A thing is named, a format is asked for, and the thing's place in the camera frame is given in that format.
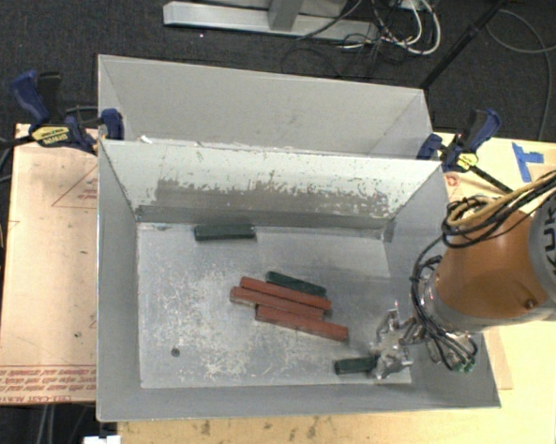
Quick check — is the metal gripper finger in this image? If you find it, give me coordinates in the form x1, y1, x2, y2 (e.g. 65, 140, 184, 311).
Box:
368, 336, 406, 362
371, 355, 415, 383

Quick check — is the dark green block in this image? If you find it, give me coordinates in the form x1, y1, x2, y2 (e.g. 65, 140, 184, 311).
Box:
263, 270, 328, 299
333, 353, 380, 378
192, 220, 258, 246

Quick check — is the red-brown flat block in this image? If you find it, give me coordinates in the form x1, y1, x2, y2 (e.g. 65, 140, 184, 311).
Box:
253, 303, 352, 344
228, 286, 326, 321
238, 275, 335, 312

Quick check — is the grey metal bin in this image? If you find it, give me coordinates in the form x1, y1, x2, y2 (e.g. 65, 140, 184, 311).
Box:
75, 53, 521, 444

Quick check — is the brown cardboard board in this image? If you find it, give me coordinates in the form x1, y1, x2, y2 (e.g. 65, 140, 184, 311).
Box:
0, 122, 530, 438

